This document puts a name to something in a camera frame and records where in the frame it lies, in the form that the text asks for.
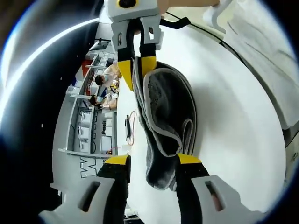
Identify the red and blue banner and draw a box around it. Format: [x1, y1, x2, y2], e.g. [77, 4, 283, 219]
[70, 59, 87, 94]

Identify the grey towel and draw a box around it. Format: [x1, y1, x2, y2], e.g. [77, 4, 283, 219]
[132, 56, 198, 192]

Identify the ceiling light strip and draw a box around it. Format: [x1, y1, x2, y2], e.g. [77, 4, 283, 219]
[0, 18, 99, 124]

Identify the white shelf unit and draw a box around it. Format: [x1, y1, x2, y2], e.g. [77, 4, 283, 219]
[58, 50, 117, 156]

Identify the group of white storage boxes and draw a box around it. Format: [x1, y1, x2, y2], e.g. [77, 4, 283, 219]
[77, 52, 115, 152]

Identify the operator in white shirt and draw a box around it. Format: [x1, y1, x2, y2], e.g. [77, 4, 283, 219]
[203, 0, 295, 131]

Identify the black cable on table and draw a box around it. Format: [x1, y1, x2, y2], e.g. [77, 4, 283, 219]
[125, 115, 131, 140]

